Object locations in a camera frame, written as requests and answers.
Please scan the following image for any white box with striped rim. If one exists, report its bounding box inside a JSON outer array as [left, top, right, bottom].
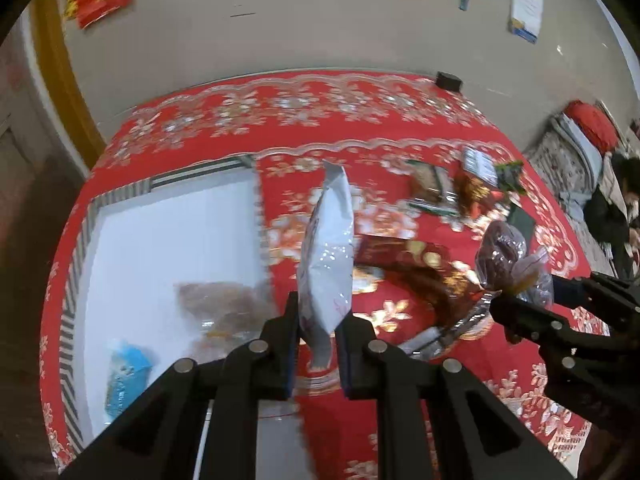
[[59, 155, 306, 480]]

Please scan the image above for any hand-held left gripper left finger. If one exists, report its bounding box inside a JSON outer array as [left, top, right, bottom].
[[60, 290, 301, 480]]

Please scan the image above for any silver clear wrapped packet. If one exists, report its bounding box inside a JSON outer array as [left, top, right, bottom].
[[400, 305, 493, 361]]

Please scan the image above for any yellow wooden door frame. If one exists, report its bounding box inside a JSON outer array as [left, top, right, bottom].
[[30, 0, 108, 171]]

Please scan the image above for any shiny red gold candy packet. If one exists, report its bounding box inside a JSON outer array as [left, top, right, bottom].
[[452, 170, 506, 218]]

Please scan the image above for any brown door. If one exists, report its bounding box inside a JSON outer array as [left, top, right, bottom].
[[0, 35, 88, 461]]

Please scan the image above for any white snack bag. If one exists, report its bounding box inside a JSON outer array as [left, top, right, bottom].
[[296, 159, 356, 373]]

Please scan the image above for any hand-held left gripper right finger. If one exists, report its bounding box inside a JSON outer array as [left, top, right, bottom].
[[334, 312, 576, 480]]

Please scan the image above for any clear packet of brown snacks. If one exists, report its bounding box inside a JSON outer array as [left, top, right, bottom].
[[174, 280, 281, 361]]

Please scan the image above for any clear bag of red dates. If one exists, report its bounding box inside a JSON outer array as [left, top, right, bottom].
[[474, 221, 555, 306]]

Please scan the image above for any long red gold packet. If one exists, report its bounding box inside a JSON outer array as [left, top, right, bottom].
[[352, 234, 496, 331]]

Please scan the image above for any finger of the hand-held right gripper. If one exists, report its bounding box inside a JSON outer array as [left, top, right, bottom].
[[489, 291, 640, 441], [552, 271, 640, 323]]

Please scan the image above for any blue snack packet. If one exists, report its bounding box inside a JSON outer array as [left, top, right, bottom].
[[104, 339, 153, 421]]

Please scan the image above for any red cushion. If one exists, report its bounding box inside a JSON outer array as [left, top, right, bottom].
[[565, 101, 621, 153]]

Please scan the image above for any dark green flat packet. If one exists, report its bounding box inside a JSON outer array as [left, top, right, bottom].
[[505, 207, 537, 242]]

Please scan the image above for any white barcode packet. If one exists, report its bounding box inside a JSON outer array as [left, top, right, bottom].
[[460, 146, 500, 186]]

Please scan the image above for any green snack packet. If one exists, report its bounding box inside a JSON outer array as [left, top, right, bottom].
[[405, 159, 458, 217]]

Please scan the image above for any small bright green packet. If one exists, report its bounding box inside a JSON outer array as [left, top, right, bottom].
[[495, 160, 526, 196]]

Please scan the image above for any red floral tablecloth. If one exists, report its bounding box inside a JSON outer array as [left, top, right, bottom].
[[39, 71, 613, 480]]

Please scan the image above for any patterned sofa cover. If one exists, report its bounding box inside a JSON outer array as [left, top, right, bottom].
[[522, 105, 640, 281]]

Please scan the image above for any grey folded blanket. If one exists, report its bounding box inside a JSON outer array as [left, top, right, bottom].
[[547, 112, 603, 221]]

